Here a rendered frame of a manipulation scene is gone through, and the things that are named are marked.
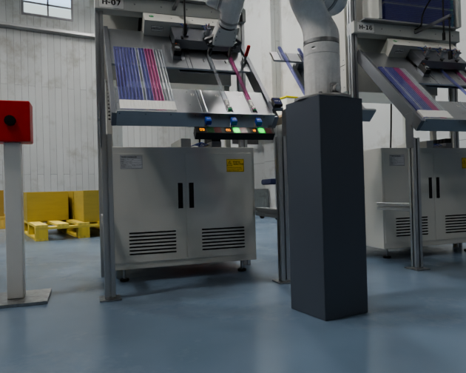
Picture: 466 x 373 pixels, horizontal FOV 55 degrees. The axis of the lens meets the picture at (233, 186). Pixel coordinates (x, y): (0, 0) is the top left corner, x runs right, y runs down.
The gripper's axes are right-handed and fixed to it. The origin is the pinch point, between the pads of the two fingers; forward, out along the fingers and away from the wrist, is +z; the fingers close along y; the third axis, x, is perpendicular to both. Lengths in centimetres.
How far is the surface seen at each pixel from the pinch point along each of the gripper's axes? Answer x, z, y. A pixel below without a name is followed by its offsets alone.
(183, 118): 35.2, 5.8, 20.8
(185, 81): -25.6, 40.8, 5.7
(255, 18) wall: -521, 328, -240
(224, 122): 35.5, 7.2, 2.9
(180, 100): 23.6, 6.9, 19.9
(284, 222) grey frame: 71, 32, -23
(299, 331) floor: 128, -5, 1
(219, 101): 23.6, 6.9, 3.0
